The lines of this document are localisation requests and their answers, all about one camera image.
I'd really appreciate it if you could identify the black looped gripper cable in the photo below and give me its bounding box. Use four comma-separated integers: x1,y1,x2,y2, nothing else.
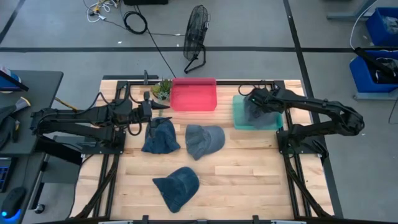
238,82,259,97

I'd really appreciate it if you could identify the black floor fan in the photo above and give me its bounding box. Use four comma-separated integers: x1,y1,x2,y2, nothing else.
183,4,211,75

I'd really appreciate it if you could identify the blue plastic storage bin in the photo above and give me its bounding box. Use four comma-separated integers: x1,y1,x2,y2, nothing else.
365,6,398,47
349,49,398,94

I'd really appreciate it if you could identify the black metal table frame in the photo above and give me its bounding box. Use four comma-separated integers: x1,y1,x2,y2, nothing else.
71,79,335,224

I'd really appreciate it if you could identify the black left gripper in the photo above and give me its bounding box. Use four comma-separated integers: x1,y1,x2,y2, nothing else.
136,100,173,128

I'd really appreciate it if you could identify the red translucent plastic bin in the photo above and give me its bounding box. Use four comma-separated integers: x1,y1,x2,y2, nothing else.
170,77,218,112

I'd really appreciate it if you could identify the dark blue denim cap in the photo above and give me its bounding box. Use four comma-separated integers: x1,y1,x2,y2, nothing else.
152,166,200,214
141,117,181,155

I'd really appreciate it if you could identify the dark grey desk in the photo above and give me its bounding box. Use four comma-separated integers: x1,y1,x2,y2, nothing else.
0,70,64,157

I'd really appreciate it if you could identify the yellow cable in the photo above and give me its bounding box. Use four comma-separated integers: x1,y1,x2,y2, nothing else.
54,96,79,113

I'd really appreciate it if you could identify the green translucent plastic bin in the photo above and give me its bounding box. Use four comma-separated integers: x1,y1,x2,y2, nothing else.
232,95,284,131

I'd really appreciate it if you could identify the coiled black cable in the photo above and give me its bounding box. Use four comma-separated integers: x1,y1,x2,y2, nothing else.
123,11,149,35

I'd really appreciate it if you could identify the small potted succulent plant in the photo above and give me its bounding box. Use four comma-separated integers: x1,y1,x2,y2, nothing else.
150,79,173,101

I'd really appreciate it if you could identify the grey-blue cap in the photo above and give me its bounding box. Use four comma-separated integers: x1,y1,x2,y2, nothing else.
185,124,226,161

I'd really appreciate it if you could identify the white cable bundle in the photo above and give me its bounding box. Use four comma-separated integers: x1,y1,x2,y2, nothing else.
83,0,119,24

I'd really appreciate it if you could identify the black computer mouse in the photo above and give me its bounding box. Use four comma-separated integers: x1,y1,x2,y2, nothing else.
0,186,27,224

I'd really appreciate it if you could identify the long white cable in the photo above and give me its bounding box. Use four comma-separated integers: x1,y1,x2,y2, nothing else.
349,0,379,50

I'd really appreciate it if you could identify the dark grey cap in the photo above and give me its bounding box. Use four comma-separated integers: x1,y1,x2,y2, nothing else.
244,99,282,130

